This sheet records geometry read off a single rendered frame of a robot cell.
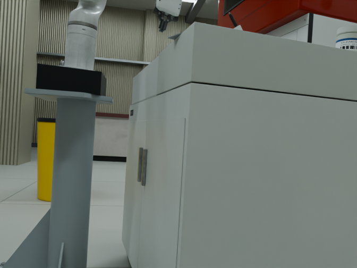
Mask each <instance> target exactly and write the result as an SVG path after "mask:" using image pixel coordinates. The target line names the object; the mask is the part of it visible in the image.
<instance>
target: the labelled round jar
mask: <svg viewBox="0 0 357 268"><path fill-rule="evenodd" d="M336 36H337V37H336V48H341V49H347V50H351V51H357V26H344V27H340V28H338V29H337V34H336Z"/></svg>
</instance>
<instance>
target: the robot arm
mask: <svg viewBox="0 0 357 268"><path fill-rule="evenodd" d="M106 2H107V0H79V3H78V6H77V8H76V9H75V10H73V11H71V13H70V14H69V20H68V26H67V38H66V49H65V60H64V61H63V60H61V62H60V66H63V67H68V68H76V69H84V70H92V71H94V62H95V51H96V41H97V30H98V20H99V17H100V15H101V14H102V12H103V10H104V8H105V6H106ZM181 5H182V0H156V3H155V7H154V10H153V13H155V14H156V15H157V16H158V18H159V20H160V23H159V26H158V28H159V31H161V32H163V31H165V30H166V27H167V24H168V23H169V22H171V21H174V22H177V21H178V16H179V14H180V10H181ZM164 17H167V18H166V20H165V21H164Z"/></svg>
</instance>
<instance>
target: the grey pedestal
mask: <svg viewBox="0 0 357 268"><path fill-rule="evenodd" d="M24 93H25V94H28V95H31V96H35V97H38V98H41V99H44V100H46V101H54V102H57V103H56V122H55V140H54V158H53V177H52V195H51V205H50V209H49V210H48V212H47V213H46V214H45V215H44V216H43V218H42V219H41V220H40V221H39V222H38V224H37V225H36V226H35V227H34V229H33V230H32V231H31V232H30V233H29V235H28V236H27V237H26V238H25V240H24V241H23V242H22V244H21V245H20V246H19V247H18V248H17V250H16V251H15V252H14V253H13V254H12V256H11V257H10V258H9V259H8V260H7V261H6V262H0V268H87V253H88V235H89V218H90V200H91V182H92V164H93V154H94V136H95V118H96V104H113V102H114V100H113V98H112V97H107V96H101V95H95V94H89V93H82V92H74V91H61V90H48V89H34V88H25V89H24Z"/></svg>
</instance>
